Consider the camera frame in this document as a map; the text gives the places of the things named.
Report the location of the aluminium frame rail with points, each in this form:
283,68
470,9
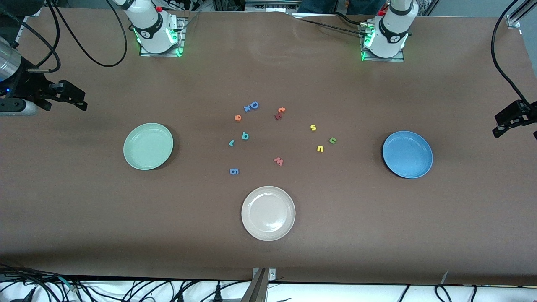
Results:
20,33

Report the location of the blue foam letter D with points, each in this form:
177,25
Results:
254,105

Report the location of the pink foam letter w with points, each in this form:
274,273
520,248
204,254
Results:
279,161

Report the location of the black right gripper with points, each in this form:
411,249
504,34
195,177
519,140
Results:
30,86

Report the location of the mint green plate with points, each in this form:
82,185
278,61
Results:
148,146

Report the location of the blue plate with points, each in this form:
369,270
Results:
407,154

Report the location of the white paper scrap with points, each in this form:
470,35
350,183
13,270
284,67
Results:
444,277

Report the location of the aluminium frame post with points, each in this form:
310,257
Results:
514,20

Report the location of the aluminium profile with bracket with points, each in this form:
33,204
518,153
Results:
258,289

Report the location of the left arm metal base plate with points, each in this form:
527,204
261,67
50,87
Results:
384,59

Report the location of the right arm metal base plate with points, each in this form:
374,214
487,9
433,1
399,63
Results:
182,37

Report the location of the beige white plate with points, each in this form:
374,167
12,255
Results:
268,213

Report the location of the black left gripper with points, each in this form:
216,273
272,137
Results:
517,112

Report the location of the brown table cover sheet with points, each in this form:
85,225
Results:
268,75

